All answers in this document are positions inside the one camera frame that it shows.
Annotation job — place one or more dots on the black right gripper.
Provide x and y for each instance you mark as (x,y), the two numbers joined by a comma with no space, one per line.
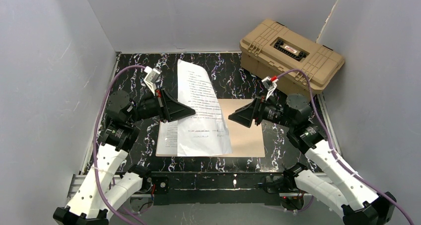
(257,111)

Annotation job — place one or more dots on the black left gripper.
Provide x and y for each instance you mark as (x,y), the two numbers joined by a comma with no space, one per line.
(162,105)

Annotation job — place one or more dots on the beige paper folder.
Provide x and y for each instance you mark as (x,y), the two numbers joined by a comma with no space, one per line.
(245,142)

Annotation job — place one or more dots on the printed white paper sheet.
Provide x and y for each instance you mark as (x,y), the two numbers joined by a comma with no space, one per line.
(167,139)

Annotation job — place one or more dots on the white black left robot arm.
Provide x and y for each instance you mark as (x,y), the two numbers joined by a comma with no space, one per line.
(96,201)

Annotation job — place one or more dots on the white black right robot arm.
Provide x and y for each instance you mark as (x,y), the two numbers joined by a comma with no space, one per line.
(349,198)

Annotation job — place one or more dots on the tan plastic toolbox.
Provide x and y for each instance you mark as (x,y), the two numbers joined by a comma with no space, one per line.
(272,49)

